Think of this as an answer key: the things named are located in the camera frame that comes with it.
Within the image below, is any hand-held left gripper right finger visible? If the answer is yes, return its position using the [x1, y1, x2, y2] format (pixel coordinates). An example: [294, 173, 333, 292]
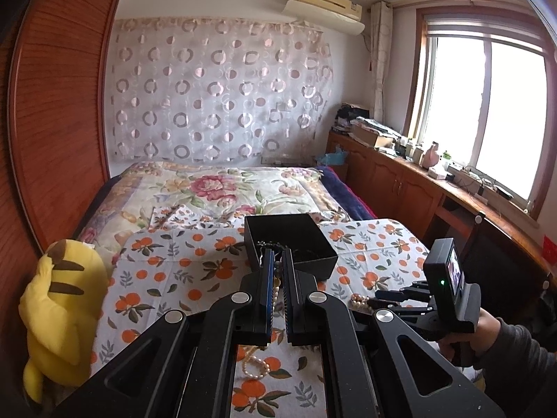
[281, 248, 508, 418]

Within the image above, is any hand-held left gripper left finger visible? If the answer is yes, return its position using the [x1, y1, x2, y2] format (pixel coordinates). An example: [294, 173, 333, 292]
[52, 249, 276, 418]

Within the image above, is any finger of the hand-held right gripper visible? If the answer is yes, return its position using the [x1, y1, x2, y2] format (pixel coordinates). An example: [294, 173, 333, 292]
[368, 298, 432, 317]
[375, 282, 431, 303]

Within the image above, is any dark wooden bead necklace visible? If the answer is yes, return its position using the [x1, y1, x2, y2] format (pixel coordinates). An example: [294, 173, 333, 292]
[256, 239, 332, 264]

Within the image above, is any pearl bead bracelet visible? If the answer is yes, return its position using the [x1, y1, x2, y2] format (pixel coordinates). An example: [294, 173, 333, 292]
[350, 293, 377, 314]

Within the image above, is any black jewelry box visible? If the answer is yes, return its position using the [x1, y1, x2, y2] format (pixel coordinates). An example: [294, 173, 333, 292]
[244, 212, 339, 280]

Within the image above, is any white pearl necklace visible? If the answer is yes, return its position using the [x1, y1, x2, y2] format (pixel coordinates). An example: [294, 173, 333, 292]
[241, 265, 279, 382]

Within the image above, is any person's right forearm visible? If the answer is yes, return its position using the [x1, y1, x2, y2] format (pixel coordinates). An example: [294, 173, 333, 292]
[472, 318, 557, 418]

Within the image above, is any person's right hand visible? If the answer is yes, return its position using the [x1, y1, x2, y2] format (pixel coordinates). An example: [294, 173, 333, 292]
[439, 316, 505, 369]

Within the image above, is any orange fruit print cloth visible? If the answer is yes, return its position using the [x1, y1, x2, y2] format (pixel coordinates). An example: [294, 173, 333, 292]
[89, 218, 477, 418]

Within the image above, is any folded small orange print cloth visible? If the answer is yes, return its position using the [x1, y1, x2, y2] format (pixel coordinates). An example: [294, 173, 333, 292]
[150, 203, 245, 231]

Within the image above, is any wooden cabinet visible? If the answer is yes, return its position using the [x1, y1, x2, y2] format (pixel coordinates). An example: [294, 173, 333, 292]
[326, 131, 557, 280]

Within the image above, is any white power strip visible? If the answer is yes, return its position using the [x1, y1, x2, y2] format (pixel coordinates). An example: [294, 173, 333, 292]
[448, 163, 490, 203]

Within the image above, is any dark blue blanket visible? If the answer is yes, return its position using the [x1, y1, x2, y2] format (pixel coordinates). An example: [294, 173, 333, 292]
[317, 165, 380, 222]

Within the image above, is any floral bedspread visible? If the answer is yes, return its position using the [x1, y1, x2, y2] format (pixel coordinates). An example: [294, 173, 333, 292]
[72, 161, 354, 263]

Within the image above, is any blue plastic bag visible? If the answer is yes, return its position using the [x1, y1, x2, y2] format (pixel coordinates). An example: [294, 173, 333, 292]
[315, 147, 350, 167]

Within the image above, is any pile of books and boxes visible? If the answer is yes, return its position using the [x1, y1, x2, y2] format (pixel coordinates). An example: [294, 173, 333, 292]
[335, 103, 409, 156]

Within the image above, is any window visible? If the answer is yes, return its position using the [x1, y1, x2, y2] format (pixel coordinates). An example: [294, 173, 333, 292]
[402, 6, 557, 228]

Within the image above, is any sheer circle pattern curtain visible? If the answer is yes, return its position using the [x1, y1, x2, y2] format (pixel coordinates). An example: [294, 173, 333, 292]
[108, 16, 334, 167]

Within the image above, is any yellow plush toy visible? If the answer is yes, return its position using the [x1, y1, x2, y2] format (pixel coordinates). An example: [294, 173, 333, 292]
[19, 239, 112, 404]

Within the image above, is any beige window curtain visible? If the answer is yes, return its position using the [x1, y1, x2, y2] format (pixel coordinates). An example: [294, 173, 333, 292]
[368, 1, 395, 125]

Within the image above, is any wooden wardrobe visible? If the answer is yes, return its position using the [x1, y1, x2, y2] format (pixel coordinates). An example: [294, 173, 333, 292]
[0, 0, 132, 267]

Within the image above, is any wall air conditioner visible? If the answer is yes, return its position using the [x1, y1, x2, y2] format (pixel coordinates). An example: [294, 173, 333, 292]
[283, 0, 366, 36]

